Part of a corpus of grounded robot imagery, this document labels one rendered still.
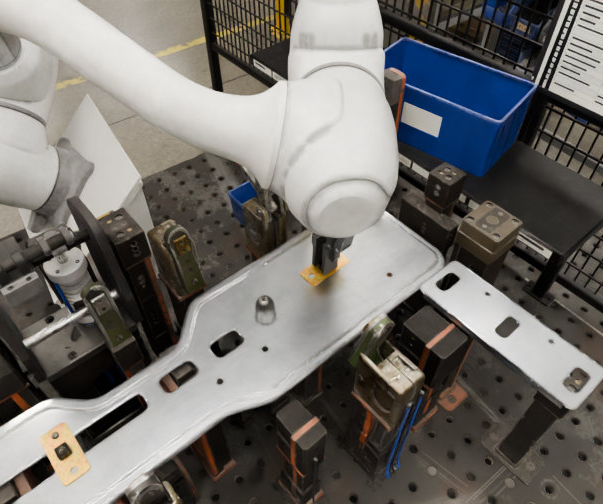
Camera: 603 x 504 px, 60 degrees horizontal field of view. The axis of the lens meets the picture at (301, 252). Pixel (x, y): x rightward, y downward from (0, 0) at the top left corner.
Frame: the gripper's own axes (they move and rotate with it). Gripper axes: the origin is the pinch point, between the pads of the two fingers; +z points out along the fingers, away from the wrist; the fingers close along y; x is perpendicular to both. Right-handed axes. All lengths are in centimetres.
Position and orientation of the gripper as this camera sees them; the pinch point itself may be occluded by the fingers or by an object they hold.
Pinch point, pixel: (325, 251)
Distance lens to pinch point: 84.7
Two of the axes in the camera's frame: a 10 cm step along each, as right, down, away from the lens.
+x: 7.6, -4.9, 4.2
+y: 6.5, 5.8, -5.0
